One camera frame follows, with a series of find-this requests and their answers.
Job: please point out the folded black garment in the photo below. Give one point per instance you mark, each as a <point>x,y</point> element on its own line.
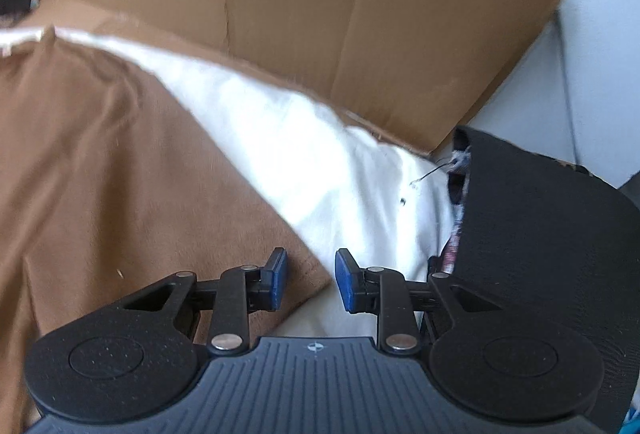
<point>559,241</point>

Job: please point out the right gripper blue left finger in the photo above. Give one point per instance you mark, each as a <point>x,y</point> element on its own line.
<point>268,286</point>

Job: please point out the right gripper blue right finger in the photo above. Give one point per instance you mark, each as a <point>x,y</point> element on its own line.
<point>358,290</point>

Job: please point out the brown printed t-shirt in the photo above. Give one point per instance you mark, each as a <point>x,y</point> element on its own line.
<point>107,185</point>

